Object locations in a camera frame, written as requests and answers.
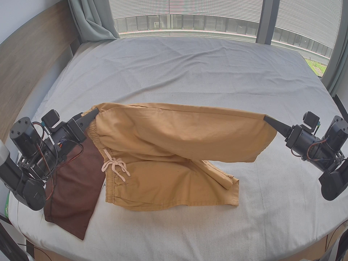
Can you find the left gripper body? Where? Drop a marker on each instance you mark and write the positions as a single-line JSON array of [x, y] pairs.
[[70, 132]]

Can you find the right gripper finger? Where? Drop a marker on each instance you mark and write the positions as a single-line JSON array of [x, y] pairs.
[[277, 123]]

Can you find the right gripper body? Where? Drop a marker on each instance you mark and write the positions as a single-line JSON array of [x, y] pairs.
[[300, 139]]

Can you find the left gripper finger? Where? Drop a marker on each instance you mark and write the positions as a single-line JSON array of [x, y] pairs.
[[86, 118]]

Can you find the tan shorts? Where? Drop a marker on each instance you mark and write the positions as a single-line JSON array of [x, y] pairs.
[[168, 129]]

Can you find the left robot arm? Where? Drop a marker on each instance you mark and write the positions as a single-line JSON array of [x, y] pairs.
[[25, 145]]

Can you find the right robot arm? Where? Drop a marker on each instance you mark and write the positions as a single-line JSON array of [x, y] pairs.
[[333, 145]]

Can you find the bed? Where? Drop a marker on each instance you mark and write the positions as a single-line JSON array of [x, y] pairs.
[[190, 72]]

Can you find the brown garment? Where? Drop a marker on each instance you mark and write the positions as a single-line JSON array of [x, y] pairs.
[[74, 189]]

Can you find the grey-green curtain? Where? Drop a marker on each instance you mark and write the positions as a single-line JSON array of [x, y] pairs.
[[89, 18]]

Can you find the window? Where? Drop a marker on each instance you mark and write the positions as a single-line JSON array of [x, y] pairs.
[[190, 7]]

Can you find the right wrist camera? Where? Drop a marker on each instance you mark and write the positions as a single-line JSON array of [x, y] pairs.
[[311, 120]]

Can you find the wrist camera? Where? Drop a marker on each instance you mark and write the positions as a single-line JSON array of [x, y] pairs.
[[311, 120], [51, 118]]

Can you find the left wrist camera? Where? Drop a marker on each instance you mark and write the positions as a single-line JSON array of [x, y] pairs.
[[51, 118]]

